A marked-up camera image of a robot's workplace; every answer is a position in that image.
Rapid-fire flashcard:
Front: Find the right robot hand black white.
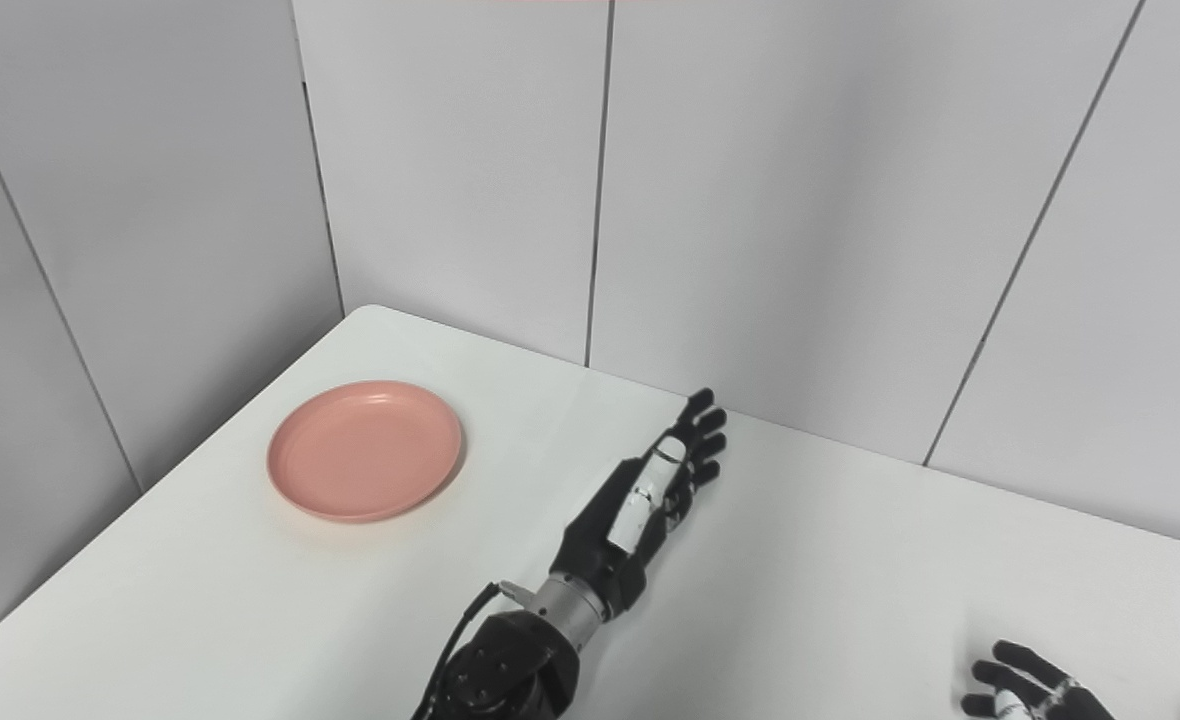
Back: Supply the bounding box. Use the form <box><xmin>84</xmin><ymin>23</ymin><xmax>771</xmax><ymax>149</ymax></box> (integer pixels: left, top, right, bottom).
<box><xmin>961</xmin><ymin>641</ymin><xmax>1116</xmax><ymax>720</ymax></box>

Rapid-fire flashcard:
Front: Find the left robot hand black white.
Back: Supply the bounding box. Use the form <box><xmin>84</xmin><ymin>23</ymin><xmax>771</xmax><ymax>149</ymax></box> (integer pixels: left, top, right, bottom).
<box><xmin>549</xmin><ymin>388</ymin><xmax>729</xmax><ymax>621</ymax></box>

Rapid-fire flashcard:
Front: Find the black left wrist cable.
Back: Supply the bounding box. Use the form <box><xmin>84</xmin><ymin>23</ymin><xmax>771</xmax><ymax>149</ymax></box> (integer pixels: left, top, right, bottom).
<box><xmin>412</xmin><ymin>581</ymin><xmax>536</xmax><ymax>720</ymax></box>

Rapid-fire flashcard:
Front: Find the pink plate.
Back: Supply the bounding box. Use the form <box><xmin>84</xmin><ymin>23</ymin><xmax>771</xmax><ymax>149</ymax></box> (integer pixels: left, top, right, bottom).
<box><xmin>267</xmin><ymin>379</ymin><xmax>464</xmax><ymax>524</ymax></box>

